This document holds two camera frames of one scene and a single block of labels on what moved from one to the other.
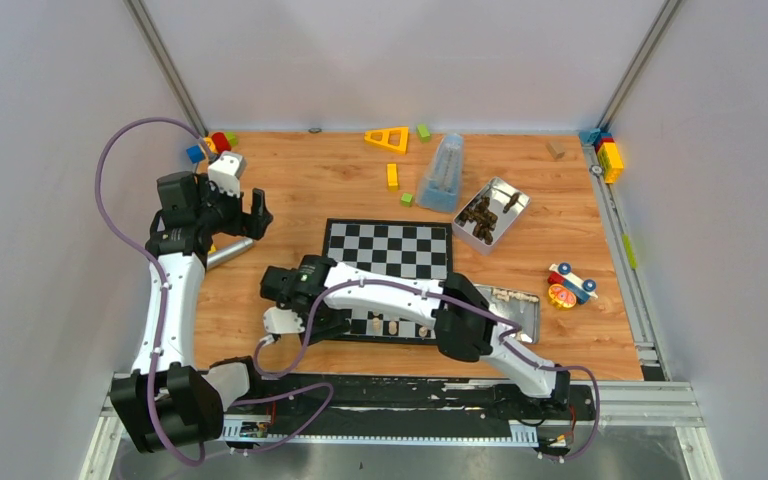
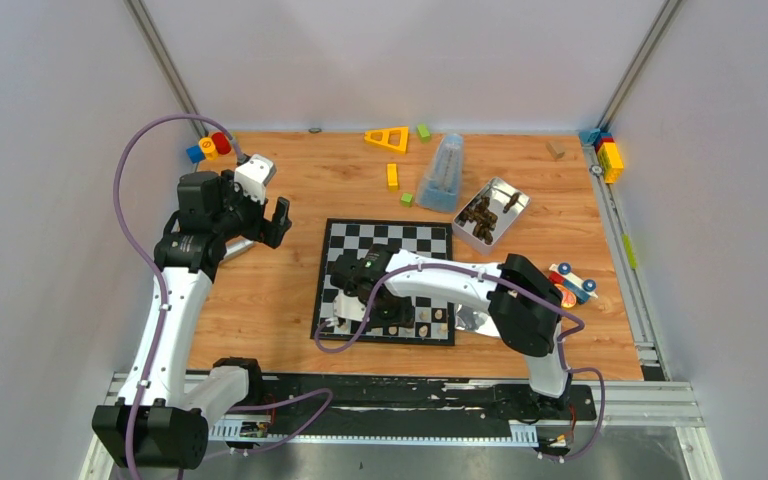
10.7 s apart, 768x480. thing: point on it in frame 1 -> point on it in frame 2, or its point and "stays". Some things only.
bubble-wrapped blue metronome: [441, 185] stays
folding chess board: [413, 249] stays
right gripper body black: [328, 320] -> [391, 312]
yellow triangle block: [392, 138] stays
